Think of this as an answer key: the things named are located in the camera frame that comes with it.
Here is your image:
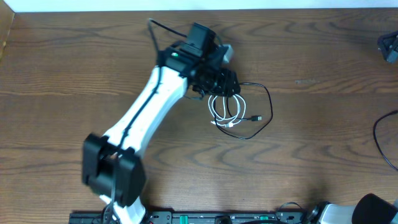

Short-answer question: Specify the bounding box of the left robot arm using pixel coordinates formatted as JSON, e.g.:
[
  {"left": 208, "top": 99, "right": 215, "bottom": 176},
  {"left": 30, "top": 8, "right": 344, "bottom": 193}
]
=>
[{"left": 81, "top": 19, "right": 240, "bottom": 223}]

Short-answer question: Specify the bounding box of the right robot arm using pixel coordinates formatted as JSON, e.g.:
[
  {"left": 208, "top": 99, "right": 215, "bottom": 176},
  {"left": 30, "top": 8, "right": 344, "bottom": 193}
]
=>
[{"left": 301, "top": 31, "right": 397, "bottom": 224}]

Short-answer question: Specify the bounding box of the white USB cable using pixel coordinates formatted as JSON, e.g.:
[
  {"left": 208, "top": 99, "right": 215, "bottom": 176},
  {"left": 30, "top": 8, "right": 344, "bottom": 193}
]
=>
[{"left": 207, "top": 93, "right": 247, "bottom": 129}]

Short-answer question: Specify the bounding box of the left camera cable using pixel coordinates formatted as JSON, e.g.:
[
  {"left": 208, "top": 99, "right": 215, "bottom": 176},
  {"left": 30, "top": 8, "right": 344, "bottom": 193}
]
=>
[{"left": 102, "top": 17, "right": 189, "bottom": 224}]

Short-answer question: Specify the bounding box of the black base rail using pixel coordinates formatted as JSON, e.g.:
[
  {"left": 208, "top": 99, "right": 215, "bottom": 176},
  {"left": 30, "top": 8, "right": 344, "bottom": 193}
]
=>
[{"left": 68, "top": 202, "right": 317, "bottom": 224}]

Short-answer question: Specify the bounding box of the right camera cable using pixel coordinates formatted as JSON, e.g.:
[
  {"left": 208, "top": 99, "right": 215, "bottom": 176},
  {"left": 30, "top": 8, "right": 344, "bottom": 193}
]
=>
[{"left": 373, "top": 109, "right": 398, "bottom": 172}]

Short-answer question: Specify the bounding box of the black USB cable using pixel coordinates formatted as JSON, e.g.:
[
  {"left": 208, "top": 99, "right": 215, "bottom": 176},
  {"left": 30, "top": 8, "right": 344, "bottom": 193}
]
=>
[{"left": 212, "top": 82, "right": 274, "bottom": 141}]

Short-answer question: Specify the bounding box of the camera cable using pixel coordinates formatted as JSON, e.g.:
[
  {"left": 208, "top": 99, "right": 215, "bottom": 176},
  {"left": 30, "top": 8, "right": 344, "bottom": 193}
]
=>
[
  {"left": 373, "top": 109, "right": 398, "bottom": 172},
  {"left": 102, "top": 17, "right": 189, "bottom": 224}
]

